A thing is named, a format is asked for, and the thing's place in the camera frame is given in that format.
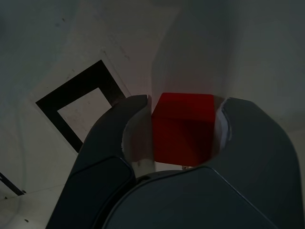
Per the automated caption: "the black tape square outline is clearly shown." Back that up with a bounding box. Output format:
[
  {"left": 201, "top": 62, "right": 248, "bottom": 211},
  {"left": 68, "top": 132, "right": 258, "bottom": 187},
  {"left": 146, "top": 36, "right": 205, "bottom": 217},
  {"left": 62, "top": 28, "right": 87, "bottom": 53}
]
[{"left": 35, "top": 59, "right": 127, "bottom": 153}]

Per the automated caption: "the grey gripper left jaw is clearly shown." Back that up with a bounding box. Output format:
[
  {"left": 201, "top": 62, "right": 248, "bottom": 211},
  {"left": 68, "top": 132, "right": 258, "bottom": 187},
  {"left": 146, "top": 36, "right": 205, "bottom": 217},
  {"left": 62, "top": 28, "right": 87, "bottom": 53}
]
[{"left": 45, "top": 94, "right": 156, "bottom": 229}]

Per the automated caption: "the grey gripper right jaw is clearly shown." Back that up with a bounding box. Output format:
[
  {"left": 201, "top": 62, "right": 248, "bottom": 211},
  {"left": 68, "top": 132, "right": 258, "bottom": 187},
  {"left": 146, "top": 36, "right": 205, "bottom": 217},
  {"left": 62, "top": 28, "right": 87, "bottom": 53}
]
[{"left": 102, "top": 97, "right": 305, "bottom": 229}]

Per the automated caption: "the red cube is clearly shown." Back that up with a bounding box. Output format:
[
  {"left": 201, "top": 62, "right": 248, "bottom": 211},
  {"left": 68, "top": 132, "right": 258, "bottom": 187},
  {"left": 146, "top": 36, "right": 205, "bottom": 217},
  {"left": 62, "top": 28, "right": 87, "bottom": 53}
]
[{"left": 151, "top": 92, "right": 217, "bottom": 167}]

